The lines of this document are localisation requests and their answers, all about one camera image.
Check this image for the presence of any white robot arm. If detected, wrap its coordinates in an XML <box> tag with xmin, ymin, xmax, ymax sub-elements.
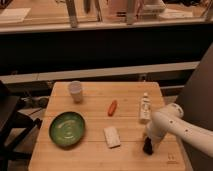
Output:
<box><xmin>143</xmin><ymin>103</ymin><xmax>213</xmax><ymax>157</ymax></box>

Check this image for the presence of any green ceramic bowl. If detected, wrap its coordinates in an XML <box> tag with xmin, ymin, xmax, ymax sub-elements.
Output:
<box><xmin>49</xmin><ymin>111</ymin><xmax>86</xmax><ymax>148</ymax></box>

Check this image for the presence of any white squeeze tube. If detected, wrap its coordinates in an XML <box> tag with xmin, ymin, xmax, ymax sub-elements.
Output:
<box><xmin>139</xmin><ymin>92</ymin><xmax>151</xmax><ymax>124</ymax></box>

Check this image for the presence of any grey chair right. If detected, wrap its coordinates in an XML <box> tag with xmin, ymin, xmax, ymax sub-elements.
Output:
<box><xmin>176</xmin><ymin>43</ymin><xmax>213</xmax><ymax>171</ymax></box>

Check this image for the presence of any black stand left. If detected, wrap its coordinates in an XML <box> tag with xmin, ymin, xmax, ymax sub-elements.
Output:
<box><xmin>0</xmin><ymin>80</ymin><xmax>42</xmax><ymax>171</ymax></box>

